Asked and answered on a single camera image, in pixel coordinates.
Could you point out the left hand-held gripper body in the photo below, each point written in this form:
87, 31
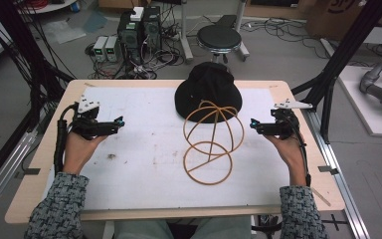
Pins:
88, 126

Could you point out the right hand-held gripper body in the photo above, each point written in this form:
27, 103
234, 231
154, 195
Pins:
280, 124

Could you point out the person's left hand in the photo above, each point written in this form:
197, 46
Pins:
79, 151

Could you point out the person's right hand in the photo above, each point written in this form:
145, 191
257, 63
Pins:
290, 154

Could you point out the white table mat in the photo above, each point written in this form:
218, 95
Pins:
146, 166

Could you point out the black bucket hat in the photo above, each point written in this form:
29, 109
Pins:
209, 89

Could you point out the grey power supply unit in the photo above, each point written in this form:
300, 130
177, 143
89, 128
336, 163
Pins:
100, 48
112, 49

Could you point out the black computer tower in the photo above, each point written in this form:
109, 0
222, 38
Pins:
152, 28
129, 36

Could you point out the white platform board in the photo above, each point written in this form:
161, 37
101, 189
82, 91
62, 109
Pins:
361, 103

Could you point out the black round stool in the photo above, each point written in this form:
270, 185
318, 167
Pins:
219, 38

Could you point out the cardboard box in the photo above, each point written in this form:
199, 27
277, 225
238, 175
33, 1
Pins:
341, 18

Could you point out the aluminium rail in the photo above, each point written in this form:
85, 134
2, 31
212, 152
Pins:
335, 172
3, 172

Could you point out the black metal frame post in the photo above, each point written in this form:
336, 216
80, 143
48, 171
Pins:
341, 56
23, 49

